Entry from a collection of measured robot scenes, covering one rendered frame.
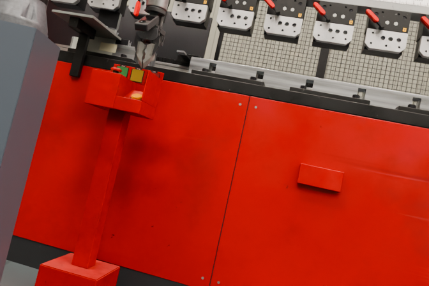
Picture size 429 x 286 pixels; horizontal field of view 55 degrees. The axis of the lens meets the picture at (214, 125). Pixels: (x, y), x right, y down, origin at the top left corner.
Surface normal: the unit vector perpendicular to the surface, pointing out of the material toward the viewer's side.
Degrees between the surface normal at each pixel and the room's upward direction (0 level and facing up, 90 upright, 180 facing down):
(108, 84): 90
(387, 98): 90
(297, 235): 90
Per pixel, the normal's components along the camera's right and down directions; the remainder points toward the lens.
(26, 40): 0.06, -0.07
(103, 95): -0.15, -0.12
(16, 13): 0.43, -0.29
